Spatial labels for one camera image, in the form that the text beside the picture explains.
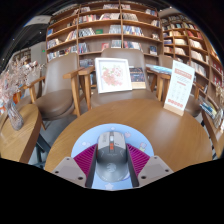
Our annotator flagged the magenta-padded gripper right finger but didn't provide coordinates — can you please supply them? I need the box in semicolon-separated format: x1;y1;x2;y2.
125;143;174;188

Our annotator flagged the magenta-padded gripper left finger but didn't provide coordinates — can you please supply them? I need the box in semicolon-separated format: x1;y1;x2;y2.
51;143;99;188

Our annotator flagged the grey computer mouse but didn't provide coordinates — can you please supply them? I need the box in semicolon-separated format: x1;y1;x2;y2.
95;130;130;183

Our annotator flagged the round wooden side table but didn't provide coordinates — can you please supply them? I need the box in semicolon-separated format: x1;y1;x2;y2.
201;109;224;159
0;103;51;168

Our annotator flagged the dark book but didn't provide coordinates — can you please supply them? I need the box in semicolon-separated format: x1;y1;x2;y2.
129;66;147;90

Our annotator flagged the glass vase with pink flowers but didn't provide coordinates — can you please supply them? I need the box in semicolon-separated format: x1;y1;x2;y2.
0;56;44;132

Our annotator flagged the white sign on wooden base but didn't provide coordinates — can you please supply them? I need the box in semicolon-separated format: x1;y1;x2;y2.
163;59;196;117

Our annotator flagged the stack of books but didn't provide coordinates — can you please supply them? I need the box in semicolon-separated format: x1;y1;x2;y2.
199;98;219;119

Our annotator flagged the white framed flower picture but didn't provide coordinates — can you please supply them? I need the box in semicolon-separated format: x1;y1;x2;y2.
94;57;133;94

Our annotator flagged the distant wooden bookshelf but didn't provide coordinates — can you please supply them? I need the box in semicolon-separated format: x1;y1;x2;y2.
13;48;33;64

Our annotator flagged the curved wooden bookshelf unit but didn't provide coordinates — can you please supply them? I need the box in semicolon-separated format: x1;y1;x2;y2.
159;11;224;98

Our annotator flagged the wide wooden bookshelf unit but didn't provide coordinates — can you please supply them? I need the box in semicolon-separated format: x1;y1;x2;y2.
44;2;161;68

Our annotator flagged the white hanging ceiling sign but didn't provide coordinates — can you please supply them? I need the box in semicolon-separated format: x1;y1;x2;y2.
24;14;53;28

